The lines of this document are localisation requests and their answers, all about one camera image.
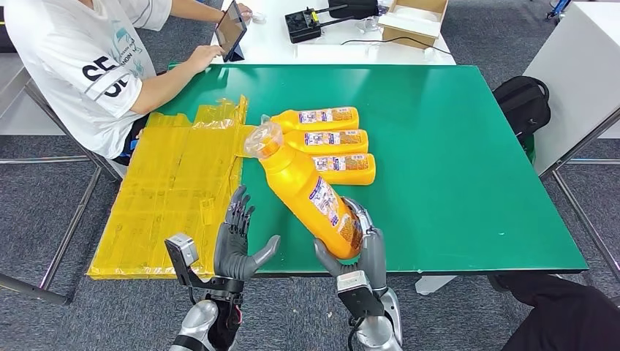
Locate metal bench frame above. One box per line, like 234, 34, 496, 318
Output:
0, 53, 122, 307

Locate black cable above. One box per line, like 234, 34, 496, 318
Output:
341, 37, 453, 55

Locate metal cabinet frame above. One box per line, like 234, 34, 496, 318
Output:
537, 107, 620, 284

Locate orange detergent bottle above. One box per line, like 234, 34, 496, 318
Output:
283, 129, 369, 156
309, 153, 377, 186
260, 106, 360, 135
243, 121, 364, 260

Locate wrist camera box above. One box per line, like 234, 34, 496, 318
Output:
165, 233, 214, 292
336, 270, 386, 321

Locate open cardboard box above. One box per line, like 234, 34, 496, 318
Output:
377, 0, 449, 50

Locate black backpack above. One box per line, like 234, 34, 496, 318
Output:
493, 75, 552, 146

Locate black tablet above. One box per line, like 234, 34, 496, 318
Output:
214, 0, 248, 63

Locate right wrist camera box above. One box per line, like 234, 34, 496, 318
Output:
336, 270, 386, 321

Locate person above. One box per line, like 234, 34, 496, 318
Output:
0, 0, 254, 161
486, 272, 620, 351

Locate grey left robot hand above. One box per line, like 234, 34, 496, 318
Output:
213, 185, 282, 282

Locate yellow taped cardboard mat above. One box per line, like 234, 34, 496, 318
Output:
87, 94, 257, 281

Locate black device with antennas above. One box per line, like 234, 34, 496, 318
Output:
284, 4, 349, 45

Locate person's right hand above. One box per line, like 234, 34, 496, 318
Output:
185, 44, 226, 74

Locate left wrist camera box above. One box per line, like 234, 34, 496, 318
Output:
165, 233, 214, 292

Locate blue trolley frame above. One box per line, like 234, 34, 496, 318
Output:
547, 0, 572, 20

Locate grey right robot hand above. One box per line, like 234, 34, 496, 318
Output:
314, 196, 388, 292

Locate black bag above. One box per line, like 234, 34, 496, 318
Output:
328, 0, 380, 20

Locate white table foot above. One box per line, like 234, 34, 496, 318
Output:
415, 275, 458, 295

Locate white table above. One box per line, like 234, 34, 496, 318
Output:
211, 0, 457, 67

